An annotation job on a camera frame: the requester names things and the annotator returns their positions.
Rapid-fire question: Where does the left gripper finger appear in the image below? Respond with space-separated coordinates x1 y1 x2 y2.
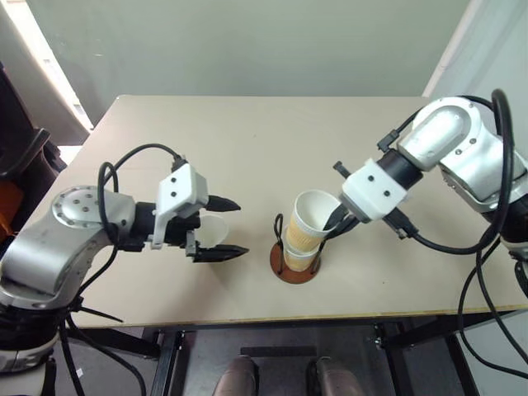
205 194 243 214
191 243 251 265

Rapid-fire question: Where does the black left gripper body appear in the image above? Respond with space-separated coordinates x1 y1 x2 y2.
163 213 203 262

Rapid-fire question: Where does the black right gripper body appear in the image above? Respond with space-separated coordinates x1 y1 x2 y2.
336 200 369 228

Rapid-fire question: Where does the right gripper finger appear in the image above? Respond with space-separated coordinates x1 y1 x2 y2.
321 203 347 232
325 217 365 242

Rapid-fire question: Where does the plain white paper cup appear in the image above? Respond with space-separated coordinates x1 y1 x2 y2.
194 213 229 249

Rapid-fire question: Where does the paper cup with ribbed sleeve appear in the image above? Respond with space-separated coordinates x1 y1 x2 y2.
283 243 322 273
285 189 342 254

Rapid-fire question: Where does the dark rounded shape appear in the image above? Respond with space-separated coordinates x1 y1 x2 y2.
306 356 365 396
213 356 260 396

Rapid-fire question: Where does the dark chair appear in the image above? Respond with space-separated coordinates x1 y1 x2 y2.
0 61 69 244

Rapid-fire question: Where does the orange object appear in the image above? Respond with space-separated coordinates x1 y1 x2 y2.
0 181 24 244

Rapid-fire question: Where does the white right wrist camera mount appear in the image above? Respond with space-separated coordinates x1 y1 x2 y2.
339 158 408 224

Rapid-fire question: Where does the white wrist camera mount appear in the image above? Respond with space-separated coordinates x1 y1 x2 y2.
339 158 408 224
148 163 210 252

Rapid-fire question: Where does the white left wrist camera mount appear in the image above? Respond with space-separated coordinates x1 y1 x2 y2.
148 163 210 252

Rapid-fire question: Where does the wire cup holder brown base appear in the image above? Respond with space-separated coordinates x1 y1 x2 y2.
269 212 326 285

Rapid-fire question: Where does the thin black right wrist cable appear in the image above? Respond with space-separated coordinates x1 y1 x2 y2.
377 96 496 152

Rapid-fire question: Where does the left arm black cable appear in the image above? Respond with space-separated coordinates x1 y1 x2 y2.
97 143 186 248

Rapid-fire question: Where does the black metal table frame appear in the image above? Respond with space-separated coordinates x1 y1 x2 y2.
61 315 482 396

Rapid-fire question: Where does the black hanging cable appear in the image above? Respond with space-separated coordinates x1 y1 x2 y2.
456 237 528 391
57 245 148 396

